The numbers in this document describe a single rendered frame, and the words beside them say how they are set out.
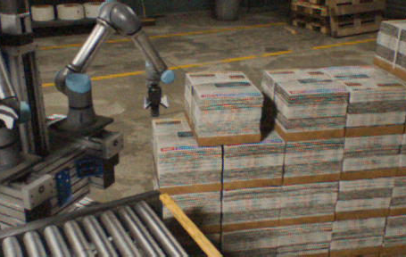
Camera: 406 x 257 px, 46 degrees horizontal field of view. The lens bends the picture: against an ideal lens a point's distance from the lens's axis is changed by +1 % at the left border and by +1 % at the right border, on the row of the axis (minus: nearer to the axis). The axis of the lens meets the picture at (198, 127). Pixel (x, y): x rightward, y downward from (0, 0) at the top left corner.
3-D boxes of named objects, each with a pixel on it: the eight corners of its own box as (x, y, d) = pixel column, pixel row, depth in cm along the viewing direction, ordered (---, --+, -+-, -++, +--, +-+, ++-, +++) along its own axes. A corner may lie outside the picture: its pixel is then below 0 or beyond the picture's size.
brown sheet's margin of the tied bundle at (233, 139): (191, 132, 225) (191, 123, 223) (250, 128, 230) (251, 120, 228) (197, 146, 210) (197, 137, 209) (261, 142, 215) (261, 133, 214)
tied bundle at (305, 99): (258, 112, 251) (261, 70, 241) (310, 109, 256) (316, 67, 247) (284, 143, 217) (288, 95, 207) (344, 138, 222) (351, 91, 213)
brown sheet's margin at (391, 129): (312, 108, 255) (313, 100, 254) (363, 104, 260) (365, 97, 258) (345, 136, 221) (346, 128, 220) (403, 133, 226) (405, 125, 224)
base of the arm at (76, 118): (60, 123, 237) (57, 104, 233) (80, 113, 249) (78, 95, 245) (84, 129, 230) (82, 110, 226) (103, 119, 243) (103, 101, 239)
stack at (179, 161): (153, 252, 274) (150, 118, 241) (344, 233, 294) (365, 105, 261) (161, 302, 239) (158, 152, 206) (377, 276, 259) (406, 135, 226)
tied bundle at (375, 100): (311, 109, 256) (317, 67, 247) (363, 106, 261) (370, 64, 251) (343, 138, 221) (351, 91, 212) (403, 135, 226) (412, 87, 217)
